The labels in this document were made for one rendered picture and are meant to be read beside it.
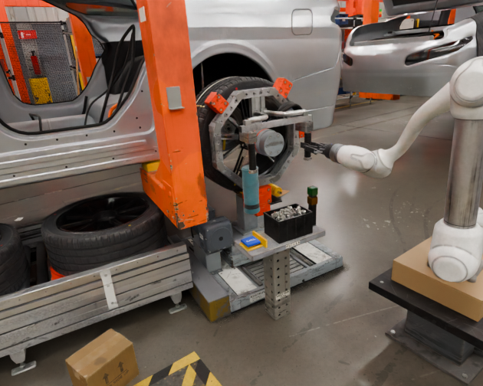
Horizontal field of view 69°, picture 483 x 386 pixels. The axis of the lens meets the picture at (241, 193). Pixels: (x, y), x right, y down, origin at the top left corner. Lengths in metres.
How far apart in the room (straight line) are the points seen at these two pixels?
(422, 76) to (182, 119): 3.03
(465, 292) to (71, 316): 1.69
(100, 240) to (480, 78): 1.65
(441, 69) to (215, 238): 2.96
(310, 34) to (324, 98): 0.45
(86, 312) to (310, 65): 2.03
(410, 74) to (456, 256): 3.02
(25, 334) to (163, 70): 1.31
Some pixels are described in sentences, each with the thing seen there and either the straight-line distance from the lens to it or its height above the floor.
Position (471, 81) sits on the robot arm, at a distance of 1.25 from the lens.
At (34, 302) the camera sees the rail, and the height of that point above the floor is 0.34.
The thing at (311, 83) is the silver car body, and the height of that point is 1.08.
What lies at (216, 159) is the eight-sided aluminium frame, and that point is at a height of 0.79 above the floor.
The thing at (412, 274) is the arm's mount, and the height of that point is 0.38.
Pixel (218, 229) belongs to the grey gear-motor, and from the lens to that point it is 2.02.
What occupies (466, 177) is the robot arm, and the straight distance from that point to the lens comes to 1.37.
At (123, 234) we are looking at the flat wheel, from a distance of 1.89.
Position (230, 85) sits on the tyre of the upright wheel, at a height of 1.15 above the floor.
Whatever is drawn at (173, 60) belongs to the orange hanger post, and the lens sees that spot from 1.60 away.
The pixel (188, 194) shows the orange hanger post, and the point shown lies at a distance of 1.70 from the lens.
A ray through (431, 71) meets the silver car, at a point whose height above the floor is 1.03.
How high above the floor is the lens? 1.29
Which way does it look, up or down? 21 degrees down
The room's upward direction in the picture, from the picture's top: 4 degrees counter-clockwise
